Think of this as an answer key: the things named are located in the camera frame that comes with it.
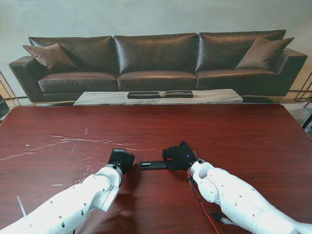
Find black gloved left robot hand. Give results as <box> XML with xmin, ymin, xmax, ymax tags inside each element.
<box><xmin>108</xmin><ymin>150</ymin><xmax>136</xmax><ymax>175</ymax></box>

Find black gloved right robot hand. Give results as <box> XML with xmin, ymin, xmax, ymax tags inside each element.
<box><xmin>162</xmin><ymin>140</ymin><xmax>198</xmax><ymax>172</ymax></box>

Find black remote control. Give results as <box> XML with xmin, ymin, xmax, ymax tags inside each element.
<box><xmin>139</xmin><ymin>160</ymin><xmax>176</xmax><ymax>170</ymax></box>

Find white marble coffee table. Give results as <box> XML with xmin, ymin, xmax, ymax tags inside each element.
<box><xmin>73</xmin><ymin>88</ymin><xmax>244</xmax><ymax>107</ymax></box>

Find black rectangular tray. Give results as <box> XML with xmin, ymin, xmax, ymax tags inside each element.
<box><xmin>127</xmin><ymin>90</ymin><xmax>194</xmax><ymax>99</ymax></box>

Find dark brown leather sofa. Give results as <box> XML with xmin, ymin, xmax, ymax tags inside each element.
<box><xmin>8</xmin><ymin>29</ymin><xmax>308</xmax><ymax>103</ymax></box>

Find brown sofa cushion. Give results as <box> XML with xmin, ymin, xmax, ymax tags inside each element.
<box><xmin>235</xmin><ymin>36</ymin><xmax>295</xmax><ymax>70</ymax></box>
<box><xmin>22</xmin><ymin>43</ymin><xmax>80</xmax><ymax>72</ymax></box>

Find black leather seat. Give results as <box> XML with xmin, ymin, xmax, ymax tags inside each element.
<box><xmin>0</xmin><ymin>94</ymin><xmax>11</xmax><ymax>120</ymax></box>

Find red black right arm cables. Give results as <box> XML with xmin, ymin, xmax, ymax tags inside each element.
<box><xmin>186</xmin><ymin>168</ymin><xmax>221</xmax><ymax>234</ymax></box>

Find black plug with grey cable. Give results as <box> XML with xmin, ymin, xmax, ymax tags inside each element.
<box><xmin>211</xmin><ymin>213</ymin><xmax>231</xmax><ymax>224</ymax></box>

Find white cable tie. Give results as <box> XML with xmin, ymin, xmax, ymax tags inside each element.
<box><xmin>16</xmin><ymin>195</ymin><xmax>27</xmax><ymax>217</ymax></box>

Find thin metal side table frame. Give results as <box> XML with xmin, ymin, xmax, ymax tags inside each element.
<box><xmin>0</xmin><ymin>70</ymin><xmax>25</xmax><ymax>108</ymax></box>
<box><xmin>289</xmin><ymin>72</ymin><xmax>312</xmax><ymax>102</ymax></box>

